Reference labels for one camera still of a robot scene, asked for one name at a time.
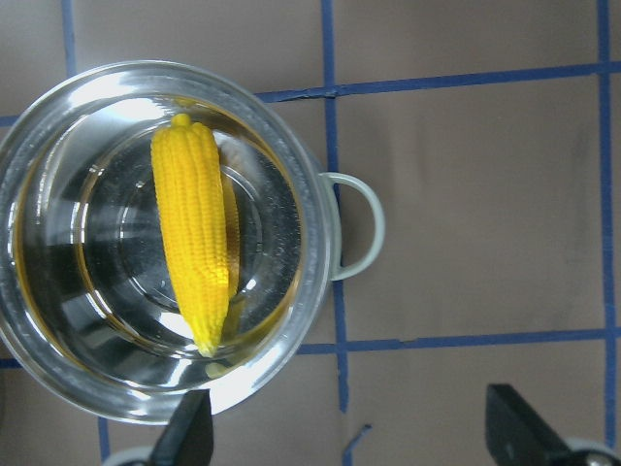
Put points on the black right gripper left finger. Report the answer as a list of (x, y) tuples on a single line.
[(188, 438)]

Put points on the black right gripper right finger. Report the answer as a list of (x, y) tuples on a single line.
[(515, 434)]

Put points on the yellow corn cob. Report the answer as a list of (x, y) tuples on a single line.
[(189, 198)]

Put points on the pale green electric pot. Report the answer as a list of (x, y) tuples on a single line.
[(87, 306)]

